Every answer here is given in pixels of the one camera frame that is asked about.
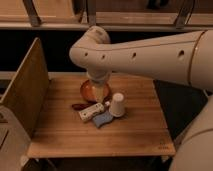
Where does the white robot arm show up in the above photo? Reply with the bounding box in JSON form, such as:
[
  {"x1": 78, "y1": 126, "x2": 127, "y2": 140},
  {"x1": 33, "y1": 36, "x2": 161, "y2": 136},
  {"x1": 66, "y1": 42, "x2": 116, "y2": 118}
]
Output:
[{"x1": 69, "y1": 26, "x2": 213, "y2": 171}]

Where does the white paper cup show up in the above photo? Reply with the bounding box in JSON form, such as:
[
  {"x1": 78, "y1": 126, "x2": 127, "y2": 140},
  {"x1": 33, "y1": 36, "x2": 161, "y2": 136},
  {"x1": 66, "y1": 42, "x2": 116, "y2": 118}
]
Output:
[{"x1": 109, "y1": 93, "x2": 125, "y2": 117}]

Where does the dark red spoon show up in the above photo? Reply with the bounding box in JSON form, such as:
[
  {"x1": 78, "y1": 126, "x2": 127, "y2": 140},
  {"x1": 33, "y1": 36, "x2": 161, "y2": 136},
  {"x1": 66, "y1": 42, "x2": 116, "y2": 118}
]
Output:
[{"x1": 71, "y1": 104, "x2": 91, "y2": 111}]

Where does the orange bowl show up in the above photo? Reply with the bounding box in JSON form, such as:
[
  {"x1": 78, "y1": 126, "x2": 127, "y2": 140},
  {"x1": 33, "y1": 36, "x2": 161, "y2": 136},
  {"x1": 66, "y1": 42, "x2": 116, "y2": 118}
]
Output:
[{"x1": 80, "y1": 80, "x2": 111, "y2": 102}]

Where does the wooden shelf rail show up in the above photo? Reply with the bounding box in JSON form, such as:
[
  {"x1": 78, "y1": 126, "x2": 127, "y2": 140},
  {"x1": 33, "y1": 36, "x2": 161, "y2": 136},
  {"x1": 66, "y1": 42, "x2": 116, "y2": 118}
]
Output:
[{"x1": 0, "y1": 0, "x2": 213, "y2": 32}]

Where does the blue sponge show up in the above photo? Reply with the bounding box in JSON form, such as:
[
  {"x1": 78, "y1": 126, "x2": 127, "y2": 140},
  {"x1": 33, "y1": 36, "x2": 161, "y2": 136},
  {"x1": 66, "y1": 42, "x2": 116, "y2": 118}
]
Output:
[{"x1": 93, "y1": 111, "x2": 113, "y2": 128}]

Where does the white game remote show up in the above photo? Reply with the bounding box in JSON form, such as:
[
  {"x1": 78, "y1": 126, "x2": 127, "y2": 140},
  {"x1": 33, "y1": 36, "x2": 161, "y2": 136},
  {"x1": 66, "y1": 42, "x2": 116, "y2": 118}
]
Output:
[{"x1": 79, "y1": 103, "x2": 105, "y2": 122}]

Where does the wooden side panel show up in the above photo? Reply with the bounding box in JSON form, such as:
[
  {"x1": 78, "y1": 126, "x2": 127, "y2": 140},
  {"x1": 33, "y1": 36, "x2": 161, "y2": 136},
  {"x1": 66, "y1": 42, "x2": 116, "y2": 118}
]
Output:
[{"x1": 0, "y1": 38, "x2": 49, "y2": 139}]

